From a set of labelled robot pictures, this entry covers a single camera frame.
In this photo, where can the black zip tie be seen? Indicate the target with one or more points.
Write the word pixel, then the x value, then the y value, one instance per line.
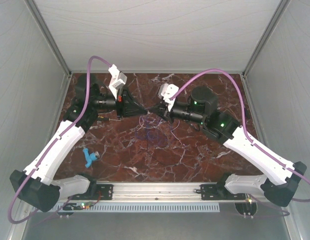
pixel 151 146

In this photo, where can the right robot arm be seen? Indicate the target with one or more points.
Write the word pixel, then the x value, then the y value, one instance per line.
pixel 280 178

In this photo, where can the yellow black phillips screwdriver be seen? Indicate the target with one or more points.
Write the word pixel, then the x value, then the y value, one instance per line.
pixel 107 119

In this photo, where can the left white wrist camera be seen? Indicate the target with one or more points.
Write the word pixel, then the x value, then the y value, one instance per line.
pixel 118 80

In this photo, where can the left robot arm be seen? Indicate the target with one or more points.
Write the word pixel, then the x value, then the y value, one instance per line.
pixel 35 185

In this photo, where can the grey slotted cable duct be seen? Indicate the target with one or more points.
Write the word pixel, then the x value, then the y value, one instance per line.
pixel 143 207

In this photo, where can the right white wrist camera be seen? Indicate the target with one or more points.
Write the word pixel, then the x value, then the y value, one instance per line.
pixel 166 93

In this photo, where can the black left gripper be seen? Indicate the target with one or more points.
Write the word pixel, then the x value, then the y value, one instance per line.
pixel 127 106

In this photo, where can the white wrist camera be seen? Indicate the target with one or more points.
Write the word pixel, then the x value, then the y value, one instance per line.
pixel 118 80
pixel 166 93

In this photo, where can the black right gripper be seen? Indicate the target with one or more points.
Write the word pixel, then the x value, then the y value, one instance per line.
pixel 162 110

